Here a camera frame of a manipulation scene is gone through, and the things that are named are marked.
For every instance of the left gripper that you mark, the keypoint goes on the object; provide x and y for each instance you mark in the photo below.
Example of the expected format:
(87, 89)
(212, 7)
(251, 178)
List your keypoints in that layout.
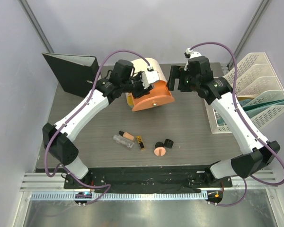
(144, 88)

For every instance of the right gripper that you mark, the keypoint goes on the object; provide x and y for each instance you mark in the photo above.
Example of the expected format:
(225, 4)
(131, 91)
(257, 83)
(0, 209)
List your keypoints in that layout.
(178, 72)

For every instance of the yellow drawer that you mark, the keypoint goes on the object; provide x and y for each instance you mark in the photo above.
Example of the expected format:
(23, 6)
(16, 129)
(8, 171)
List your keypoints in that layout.
(129, 100)

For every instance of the beige foundation bottle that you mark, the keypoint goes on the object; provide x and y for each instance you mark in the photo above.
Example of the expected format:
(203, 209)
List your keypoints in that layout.
(127, 135)

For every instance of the clear plastic bottle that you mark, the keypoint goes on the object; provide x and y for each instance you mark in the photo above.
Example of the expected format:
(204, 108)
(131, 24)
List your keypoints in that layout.
(123, 141)

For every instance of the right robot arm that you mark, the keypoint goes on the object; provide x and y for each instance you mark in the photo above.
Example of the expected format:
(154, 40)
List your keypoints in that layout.
(257, 150)

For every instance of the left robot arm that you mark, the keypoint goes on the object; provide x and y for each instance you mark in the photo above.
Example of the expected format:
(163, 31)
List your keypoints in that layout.
(58, 138)

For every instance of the gold black lipstick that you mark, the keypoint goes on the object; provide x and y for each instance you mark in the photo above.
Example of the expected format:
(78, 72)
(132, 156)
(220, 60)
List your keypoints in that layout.
(140, 143)

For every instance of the black lever arch binder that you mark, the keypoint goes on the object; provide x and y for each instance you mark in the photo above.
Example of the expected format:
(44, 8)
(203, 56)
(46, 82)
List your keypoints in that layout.
(75, 73)

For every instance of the black round jar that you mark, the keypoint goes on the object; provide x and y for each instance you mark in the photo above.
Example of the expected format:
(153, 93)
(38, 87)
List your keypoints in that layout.
(159, 144)

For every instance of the colourful book in rack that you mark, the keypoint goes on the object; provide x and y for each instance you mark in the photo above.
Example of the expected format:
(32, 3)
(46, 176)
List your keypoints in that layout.
(240, 98)

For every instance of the pink powder puff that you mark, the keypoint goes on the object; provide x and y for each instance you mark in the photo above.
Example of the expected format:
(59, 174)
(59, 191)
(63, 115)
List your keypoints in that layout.
(160, 151)

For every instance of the teal folder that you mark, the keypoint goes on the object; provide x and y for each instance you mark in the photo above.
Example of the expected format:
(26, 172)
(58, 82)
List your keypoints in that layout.
(255, 109)

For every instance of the white mesh file rack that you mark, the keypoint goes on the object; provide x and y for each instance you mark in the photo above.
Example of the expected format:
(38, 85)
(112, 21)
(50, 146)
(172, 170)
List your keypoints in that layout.
(257, 78)

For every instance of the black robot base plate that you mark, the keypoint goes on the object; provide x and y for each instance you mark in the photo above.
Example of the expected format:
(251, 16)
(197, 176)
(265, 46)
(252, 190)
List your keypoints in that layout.
(154, 179)

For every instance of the white slotted cable duct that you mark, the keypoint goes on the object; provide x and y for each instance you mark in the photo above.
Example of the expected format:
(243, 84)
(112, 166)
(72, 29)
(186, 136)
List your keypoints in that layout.
(80, 196)

